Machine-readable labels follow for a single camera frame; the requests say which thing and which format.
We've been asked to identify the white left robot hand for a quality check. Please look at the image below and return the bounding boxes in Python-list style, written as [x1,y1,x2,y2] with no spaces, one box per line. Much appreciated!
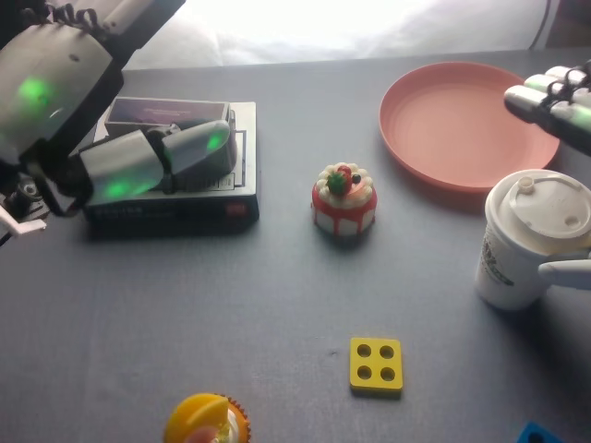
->
[0,0,232,219]

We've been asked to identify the pink round plate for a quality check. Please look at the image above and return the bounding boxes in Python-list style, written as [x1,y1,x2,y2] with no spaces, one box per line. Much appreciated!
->
[379,62,562,191]

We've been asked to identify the blue block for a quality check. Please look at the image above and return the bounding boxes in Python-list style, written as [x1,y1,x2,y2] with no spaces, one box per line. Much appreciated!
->
[514,420,568,443]

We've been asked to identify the white backdrop sheet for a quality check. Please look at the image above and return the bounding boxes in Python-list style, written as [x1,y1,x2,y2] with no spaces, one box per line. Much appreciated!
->
[124,0,550,71]

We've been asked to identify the yellow block with four holes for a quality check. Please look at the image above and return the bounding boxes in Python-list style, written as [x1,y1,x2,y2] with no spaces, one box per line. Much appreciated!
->
[349,337,404,401]

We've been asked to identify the toy strawberry cake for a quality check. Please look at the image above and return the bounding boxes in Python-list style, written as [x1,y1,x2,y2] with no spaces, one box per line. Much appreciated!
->
[311,162,380,239]

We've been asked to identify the thin black cable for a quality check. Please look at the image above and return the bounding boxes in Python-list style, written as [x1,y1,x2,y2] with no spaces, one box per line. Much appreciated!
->
[530,0,554,50]

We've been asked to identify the purple-topped grey box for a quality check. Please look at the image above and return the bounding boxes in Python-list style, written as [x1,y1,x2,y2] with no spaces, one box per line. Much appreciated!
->
[103,96,239,179]

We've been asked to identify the grey table cloth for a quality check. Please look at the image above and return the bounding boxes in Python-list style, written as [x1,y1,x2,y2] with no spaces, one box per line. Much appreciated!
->
[0,45,591,443]

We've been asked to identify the orange toy cupcake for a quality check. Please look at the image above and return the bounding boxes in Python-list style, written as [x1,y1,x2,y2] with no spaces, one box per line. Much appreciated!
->
[164,392,253,443]

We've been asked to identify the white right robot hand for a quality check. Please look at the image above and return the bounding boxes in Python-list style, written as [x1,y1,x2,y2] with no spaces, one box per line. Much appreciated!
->
[502,59,591,293]

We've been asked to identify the white lidded coffee cup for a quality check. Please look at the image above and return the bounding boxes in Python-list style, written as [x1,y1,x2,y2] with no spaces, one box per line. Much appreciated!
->
[474,169,591,311]

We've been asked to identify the black white calculator box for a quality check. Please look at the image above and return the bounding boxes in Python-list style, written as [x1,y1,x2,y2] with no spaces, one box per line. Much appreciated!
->
[82,101,262,239]

